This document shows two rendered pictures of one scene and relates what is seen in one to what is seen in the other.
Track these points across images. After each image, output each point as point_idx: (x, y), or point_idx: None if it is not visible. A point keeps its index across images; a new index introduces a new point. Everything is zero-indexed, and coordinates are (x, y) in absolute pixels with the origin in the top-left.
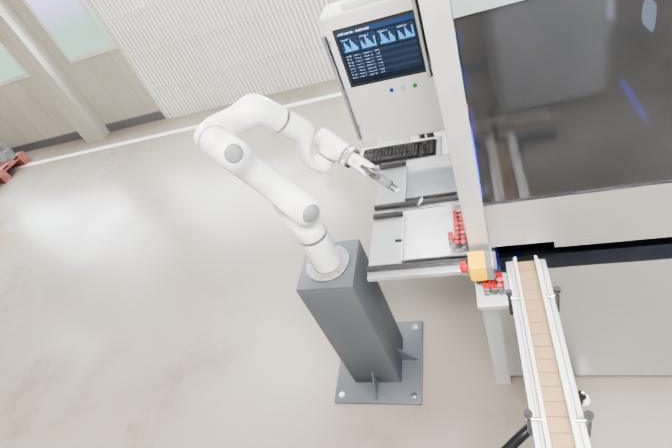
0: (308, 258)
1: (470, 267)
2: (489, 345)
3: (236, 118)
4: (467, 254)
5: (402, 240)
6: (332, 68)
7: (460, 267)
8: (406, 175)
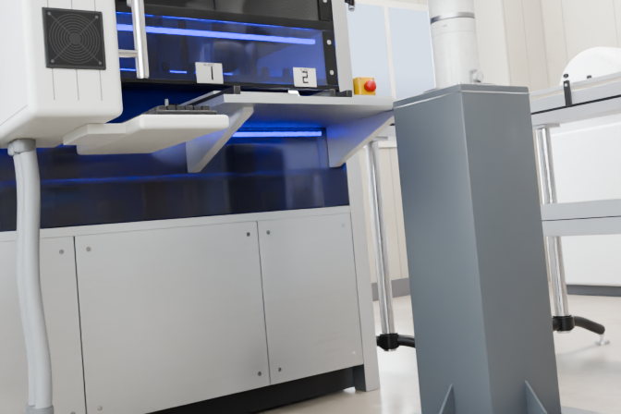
0: (478, 70)
1: (372, 77)
2: (370, 273)
3: None
4: (360, 77)
5: (366, 95)
6: None
7: (374, 81)
8: (248, 94)
